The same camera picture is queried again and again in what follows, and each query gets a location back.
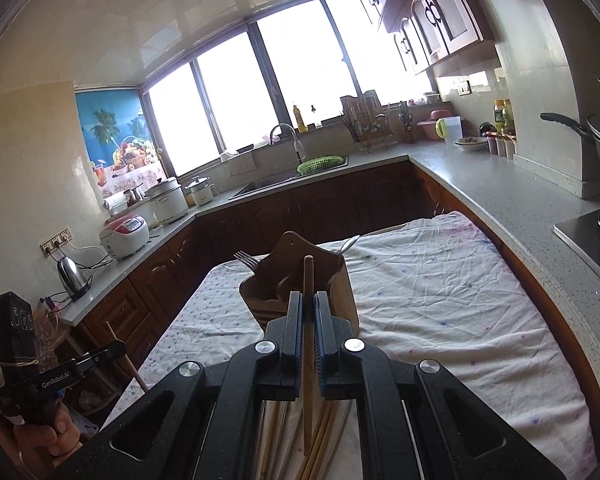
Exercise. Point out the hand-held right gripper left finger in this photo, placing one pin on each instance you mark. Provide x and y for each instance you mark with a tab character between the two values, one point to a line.
297	332

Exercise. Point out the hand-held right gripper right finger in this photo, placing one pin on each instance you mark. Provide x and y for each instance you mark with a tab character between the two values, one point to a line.
320	332

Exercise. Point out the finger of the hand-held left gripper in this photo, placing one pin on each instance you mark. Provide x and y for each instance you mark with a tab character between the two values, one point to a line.
105	352

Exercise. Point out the wooden utensil holder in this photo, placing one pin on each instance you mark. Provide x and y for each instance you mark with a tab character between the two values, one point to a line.
330	276

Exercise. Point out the pile of chopsticks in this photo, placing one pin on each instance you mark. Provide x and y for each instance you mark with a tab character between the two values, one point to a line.
325	435

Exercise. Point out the person's left hand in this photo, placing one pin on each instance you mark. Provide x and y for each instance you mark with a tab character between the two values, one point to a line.
45	437

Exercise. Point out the steel electric kettle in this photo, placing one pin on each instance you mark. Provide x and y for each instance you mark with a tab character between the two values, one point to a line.
72	277

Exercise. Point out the metal fork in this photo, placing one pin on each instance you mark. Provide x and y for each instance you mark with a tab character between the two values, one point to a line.
246	260

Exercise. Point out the metal spoon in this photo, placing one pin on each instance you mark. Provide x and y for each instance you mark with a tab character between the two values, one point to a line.
349	244

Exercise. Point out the white printed tablecloth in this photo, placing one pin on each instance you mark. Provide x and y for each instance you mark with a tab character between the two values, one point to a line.
430	310

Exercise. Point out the white red rice cooker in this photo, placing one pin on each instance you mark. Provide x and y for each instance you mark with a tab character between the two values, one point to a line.
125	235

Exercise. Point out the brown wooden lower cabinets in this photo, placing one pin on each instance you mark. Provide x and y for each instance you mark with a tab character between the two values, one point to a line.
330	205

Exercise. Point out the brown wooden cabinets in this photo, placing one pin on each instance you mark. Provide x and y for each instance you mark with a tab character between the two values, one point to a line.
445	15
330	205

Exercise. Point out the paper towel roll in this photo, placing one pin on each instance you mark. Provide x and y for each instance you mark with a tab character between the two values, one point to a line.
115	203

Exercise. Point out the kitchen sink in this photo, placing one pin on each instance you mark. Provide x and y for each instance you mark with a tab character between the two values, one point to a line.
265	185

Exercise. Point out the steel mug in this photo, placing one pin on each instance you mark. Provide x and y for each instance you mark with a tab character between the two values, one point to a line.
133	195

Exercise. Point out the large white slow cooker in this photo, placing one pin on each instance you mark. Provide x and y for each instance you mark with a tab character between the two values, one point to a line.
167	205

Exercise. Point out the green plastic basket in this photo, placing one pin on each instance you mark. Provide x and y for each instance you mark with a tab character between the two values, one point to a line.
320	164

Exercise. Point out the small white electric pot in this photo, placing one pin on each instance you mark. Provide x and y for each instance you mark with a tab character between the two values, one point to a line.
200	192

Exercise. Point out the white dishcloth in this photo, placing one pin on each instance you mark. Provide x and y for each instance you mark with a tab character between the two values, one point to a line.
242	164

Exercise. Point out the chrome kitchen faucet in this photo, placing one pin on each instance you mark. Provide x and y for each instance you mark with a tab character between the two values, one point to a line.
300	152

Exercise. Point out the wooden knife block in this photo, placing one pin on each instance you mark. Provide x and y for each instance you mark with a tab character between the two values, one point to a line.
406	125

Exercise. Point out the beach fruit window poster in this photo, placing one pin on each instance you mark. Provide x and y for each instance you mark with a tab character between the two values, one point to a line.
110	125

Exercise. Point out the pink plastic container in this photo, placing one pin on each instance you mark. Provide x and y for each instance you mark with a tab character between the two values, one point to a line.
429	127

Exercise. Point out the white bowl with food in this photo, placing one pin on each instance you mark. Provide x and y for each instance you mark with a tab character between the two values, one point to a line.
470	145

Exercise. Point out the white windowsill bowl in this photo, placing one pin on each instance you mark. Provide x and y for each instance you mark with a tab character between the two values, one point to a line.
430	98

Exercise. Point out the white seasoning jar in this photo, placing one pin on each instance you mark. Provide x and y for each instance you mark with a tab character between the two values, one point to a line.
510	147
501	146

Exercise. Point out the large kitchen window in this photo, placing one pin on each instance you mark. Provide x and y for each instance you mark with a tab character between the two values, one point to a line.
290	60

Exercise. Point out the green label oil bottle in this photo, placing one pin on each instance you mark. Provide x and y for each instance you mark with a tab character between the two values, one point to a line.
499	117

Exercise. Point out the yellow oil bottle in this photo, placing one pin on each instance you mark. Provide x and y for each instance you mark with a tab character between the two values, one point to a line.
509	117

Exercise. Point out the steel gas stove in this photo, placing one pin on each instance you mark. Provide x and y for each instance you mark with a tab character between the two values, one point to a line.
590	235

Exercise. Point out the brown wooden upper cabinets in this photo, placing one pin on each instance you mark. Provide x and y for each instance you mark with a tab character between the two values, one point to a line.
445	15

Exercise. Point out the wall power socket strip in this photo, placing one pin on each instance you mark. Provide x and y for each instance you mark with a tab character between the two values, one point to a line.
55	241

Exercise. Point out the small wall socket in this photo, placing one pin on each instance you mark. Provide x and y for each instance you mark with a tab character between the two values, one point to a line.
464	87

